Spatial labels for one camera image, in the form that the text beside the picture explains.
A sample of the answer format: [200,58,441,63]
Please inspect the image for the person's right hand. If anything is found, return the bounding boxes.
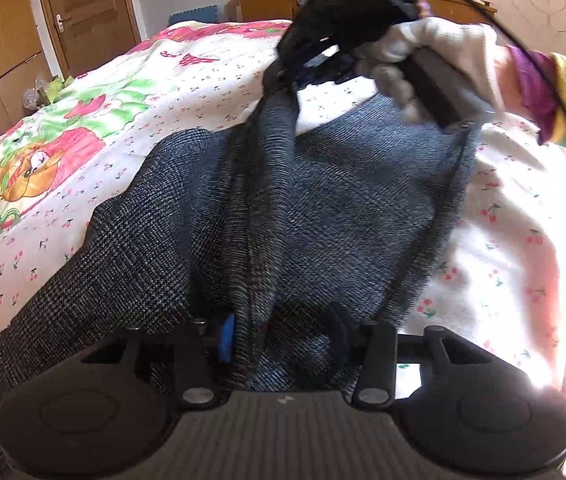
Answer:
[355,15,514,127]

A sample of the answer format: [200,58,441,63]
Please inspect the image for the clear plastic bag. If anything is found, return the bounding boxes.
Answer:
[22,74,78,112]

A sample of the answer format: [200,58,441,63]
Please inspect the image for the wooden desk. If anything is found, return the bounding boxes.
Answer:
[235,0,500,27]

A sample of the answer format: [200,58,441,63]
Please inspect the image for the wooden door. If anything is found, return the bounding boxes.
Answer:
[33,0,142,80]

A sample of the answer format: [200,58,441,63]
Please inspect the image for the person's right forearm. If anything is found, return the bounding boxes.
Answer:
[505,44,566,157]

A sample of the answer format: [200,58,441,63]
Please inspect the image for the dark grey plaid pants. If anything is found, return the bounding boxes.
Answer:
[0,87,484,480]

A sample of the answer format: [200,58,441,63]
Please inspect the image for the cartoon printed cherry blanket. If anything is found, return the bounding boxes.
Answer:
[0,19,566,480]

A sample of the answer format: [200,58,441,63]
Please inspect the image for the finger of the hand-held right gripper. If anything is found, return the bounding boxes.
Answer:
[330,54,361,85]
[269,42,328,92]

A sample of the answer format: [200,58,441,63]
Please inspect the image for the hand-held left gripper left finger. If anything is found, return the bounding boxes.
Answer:
[80,312,236,407]

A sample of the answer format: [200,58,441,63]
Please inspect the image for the blue foam mat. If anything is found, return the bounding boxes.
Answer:
[169,5,220,27]

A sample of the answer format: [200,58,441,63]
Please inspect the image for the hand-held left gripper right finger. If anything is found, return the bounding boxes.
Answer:
[328,304,486,409]

